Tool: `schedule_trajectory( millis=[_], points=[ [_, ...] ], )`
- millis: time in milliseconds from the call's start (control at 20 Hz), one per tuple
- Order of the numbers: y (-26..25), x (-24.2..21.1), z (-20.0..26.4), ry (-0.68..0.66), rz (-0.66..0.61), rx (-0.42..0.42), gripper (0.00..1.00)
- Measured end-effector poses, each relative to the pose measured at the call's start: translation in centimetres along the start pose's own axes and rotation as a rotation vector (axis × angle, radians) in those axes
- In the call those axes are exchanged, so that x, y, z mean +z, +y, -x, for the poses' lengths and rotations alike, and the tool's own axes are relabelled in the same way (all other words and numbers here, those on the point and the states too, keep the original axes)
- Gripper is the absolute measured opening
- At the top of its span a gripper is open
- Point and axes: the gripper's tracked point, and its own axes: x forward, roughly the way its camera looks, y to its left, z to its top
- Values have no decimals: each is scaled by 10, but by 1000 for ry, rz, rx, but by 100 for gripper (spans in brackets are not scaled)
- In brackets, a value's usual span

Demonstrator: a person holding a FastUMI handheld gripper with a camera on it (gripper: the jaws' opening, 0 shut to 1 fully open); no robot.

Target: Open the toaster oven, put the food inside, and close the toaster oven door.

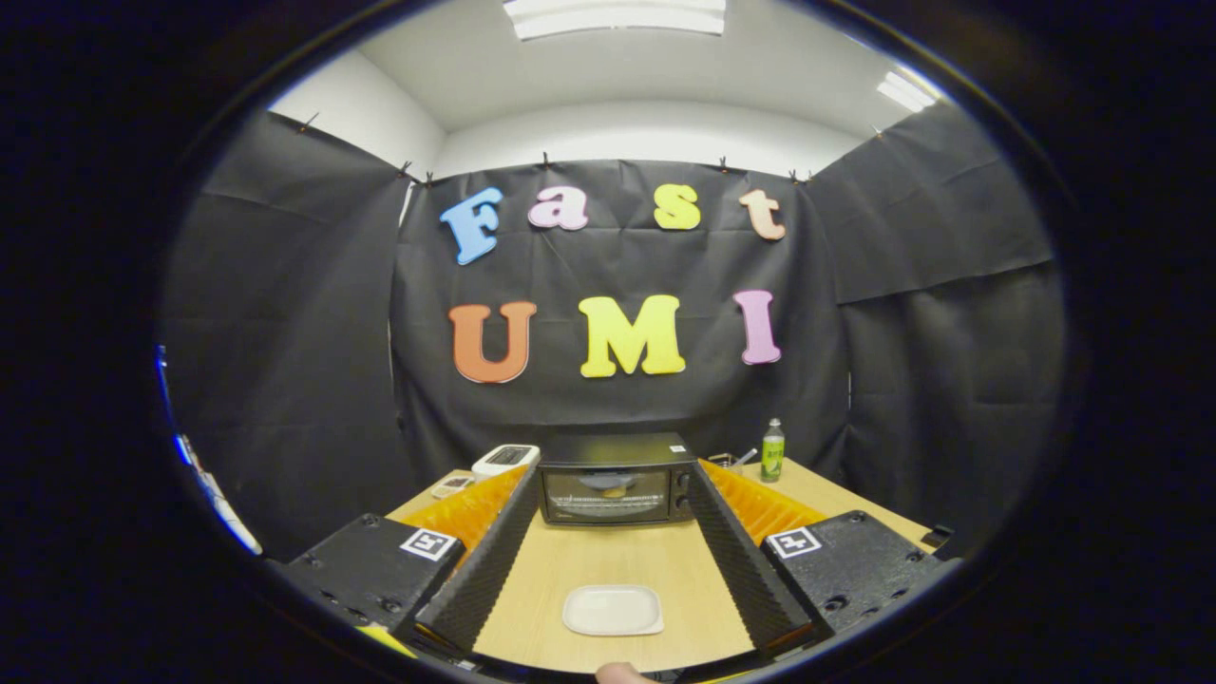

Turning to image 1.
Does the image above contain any white rectangular plate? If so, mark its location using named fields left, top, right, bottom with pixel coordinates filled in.
left=561, top=584, right=665, bottom=637

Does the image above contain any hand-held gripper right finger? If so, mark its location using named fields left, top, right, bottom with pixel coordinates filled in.
left=686, top=460, right=960, bottom=658

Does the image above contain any long ceiling light panel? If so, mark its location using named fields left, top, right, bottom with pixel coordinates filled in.
left=503, top=0, right=728, bottom=41

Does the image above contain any black toaster oven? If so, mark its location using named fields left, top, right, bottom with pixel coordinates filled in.
left=537, top=433, right=697, bottom=526

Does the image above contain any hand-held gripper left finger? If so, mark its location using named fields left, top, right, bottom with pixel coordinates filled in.
left=285, top=464, right=542, bottom=658

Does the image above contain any white pop-up toaster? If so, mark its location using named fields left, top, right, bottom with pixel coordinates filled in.
left=471, top=444, right=541, bottom=479

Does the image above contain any small ceiling light panel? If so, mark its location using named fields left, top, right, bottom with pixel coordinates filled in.
left=876, top=71, right=937, bottom=113

